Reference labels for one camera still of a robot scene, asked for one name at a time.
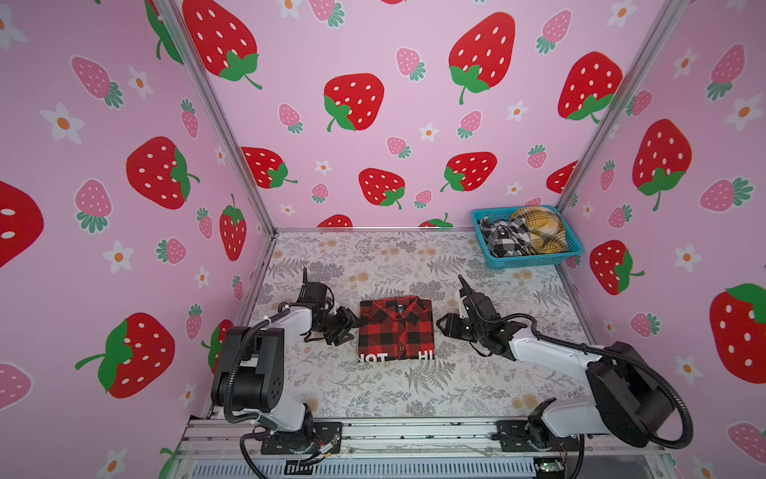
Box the red black plaid shirt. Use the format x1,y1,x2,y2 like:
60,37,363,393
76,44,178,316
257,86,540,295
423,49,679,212
357,297,436,363

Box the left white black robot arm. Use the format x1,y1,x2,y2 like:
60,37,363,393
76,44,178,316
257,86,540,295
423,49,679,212
211,279,359,434

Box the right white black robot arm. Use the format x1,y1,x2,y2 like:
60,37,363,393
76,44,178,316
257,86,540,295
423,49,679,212
437,287,693,450

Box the black white plaid shirt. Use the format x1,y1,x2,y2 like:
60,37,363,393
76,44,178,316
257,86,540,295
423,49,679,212
478,217,534,259

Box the teal plastic basket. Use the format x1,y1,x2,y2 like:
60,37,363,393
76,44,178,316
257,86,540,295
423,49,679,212
472,206,584,269

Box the yellow plaid shirt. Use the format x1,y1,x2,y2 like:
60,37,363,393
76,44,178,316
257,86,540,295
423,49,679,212
512,207,569,255

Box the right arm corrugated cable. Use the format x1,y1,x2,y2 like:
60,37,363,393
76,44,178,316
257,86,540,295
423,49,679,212
457,273,695,450

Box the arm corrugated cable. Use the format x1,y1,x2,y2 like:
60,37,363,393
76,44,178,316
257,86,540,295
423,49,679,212
457,273,695,450
222,310,291,425

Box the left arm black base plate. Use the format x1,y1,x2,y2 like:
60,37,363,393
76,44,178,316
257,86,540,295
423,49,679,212
261,421,343,455

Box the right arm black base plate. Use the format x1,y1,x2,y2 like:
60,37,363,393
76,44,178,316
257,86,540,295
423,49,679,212
492,420,578,453

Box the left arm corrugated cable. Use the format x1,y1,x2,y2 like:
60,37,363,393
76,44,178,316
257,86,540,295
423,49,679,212
222,310,291,425

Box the aluminium rail frame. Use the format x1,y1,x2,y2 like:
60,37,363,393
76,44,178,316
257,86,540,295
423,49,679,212
162,417,681,478

